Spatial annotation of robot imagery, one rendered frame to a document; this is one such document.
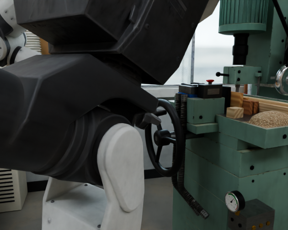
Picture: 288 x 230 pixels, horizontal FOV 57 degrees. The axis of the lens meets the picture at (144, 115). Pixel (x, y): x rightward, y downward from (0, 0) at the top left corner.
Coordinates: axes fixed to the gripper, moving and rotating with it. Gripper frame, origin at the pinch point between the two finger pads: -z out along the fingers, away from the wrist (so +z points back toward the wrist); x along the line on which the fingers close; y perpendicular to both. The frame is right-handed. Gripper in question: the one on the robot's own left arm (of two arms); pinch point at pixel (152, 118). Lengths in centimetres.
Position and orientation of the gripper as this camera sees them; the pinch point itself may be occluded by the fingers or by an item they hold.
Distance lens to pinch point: 87.2
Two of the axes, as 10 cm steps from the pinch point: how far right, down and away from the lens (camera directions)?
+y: 5.9, -6.8, -4.2
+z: -8.0, -4.2, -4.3
